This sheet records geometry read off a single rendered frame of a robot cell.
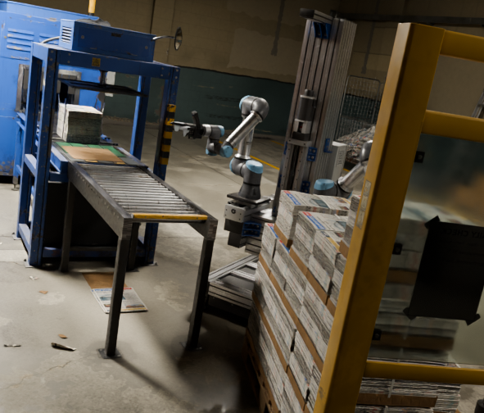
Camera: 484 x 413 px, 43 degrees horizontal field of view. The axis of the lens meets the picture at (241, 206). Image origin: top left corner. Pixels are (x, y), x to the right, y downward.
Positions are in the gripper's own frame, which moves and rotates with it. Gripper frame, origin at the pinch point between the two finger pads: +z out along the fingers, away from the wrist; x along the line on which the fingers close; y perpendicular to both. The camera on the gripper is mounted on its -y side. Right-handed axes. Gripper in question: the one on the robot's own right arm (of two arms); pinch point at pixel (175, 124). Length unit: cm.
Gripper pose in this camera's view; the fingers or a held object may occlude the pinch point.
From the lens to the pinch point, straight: 376.8
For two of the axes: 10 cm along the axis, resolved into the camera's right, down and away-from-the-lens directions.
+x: -5.6, -4.0, 7.2
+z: -7.9, 0.2, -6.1
